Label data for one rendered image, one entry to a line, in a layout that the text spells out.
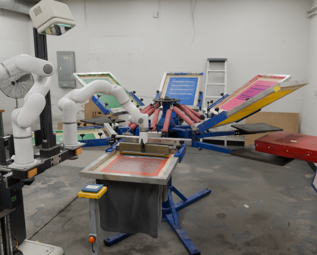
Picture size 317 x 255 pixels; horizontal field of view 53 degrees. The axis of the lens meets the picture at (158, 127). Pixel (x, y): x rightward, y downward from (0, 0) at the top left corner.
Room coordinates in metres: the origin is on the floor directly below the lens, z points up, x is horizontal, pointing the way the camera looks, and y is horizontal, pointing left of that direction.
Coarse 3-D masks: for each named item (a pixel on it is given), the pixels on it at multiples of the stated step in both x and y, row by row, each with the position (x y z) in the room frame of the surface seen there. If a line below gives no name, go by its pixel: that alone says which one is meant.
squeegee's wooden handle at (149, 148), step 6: (120, 144) 2.49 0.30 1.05; (126, 144) 2.47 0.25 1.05; (132, 144) 2.46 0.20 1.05; (138, 144) 2.45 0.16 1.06; (150, 144) 2.45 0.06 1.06; (120, 150) 2.49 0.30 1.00; (126, 150) 2.47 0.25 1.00; (132, 150) 2.46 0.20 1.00; (138, 150) 2.45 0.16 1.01; (150, 150) 2.43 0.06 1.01; (156, 150) 2.42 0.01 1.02; (162, 150) 2.41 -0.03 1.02; (168, 150) 2.40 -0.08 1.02
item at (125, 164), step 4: (120, 156) 2.45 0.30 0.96; (116, 160) 2.35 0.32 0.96; (120, 160) 2.35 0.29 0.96; (124, 160) 2.35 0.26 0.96; (128, 160) 2.35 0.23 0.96; (132, 160) 2.35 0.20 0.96; (136, 160) 2.35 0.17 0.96; (108, 164) 2.25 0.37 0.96; (112, 164) 2.25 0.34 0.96; (116, 164) 2.25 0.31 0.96; (120, 164) 2.25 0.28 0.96; (124, 164) 2.25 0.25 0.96; (128, 164) 2.25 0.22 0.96; (132, 164) 2.25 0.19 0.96; (136, 164) 2.25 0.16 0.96; (104, 168) 2.16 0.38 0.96; (108, 168) 2.16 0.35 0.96; (112, 168) 2.16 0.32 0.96; (116, 168) 2.16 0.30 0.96; (120, 168) 2.16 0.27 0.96; (124, 168) 2.16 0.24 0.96; (128, 168) 2.16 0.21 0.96; (108, 172) 2.08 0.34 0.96; (112, 172) 2.08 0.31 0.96; (116, 172) 2.08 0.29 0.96; (120, 172) 2.08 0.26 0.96; (124, 172) 2.08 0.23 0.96; (128, 172) 2.08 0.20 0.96
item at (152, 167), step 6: (138, 162) 2.30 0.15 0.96; (144, 162) 2.30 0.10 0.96; (150, 162) 2.30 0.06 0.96; (156, 162) 2.30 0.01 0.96; (162, 162) 2.30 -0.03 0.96; (132, 168) 2.16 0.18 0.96; (138, 168) 2.16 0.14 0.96; (144, 168) 2.16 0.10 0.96; (150, 168) 2.16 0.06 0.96; (156, 168) 2.16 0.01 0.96; (132, 174) 2.04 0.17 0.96; (138, 174) 2.04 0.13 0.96; (144, 174) 2.05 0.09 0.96; (150, 174) 2.05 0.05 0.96; (156, 174) 2.05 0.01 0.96
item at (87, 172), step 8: (112, 152) 2.48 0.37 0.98; (96, 160) 2.24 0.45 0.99; (104, 160) 2.31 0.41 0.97; (176, 160) 2.24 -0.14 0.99; (88, 168) 2.06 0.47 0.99; (168, 168) 2.06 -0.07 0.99; (80, 176) 1.99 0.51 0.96; (88, 176) 1.98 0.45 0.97; (96, 176) 1.96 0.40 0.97; (104, 176) 1.95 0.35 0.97; (112, 176) 1.94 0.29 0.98; (120, 176) 1.93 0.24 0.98; (128, 176) 1.92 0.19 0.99; (136, 176) 1.91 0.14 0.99; (144, 176) 1.91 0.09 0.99; (152, 176) 1.91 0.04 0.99; (168, 176) 1.94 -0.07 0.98; (160, 184) 1.87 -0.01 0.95
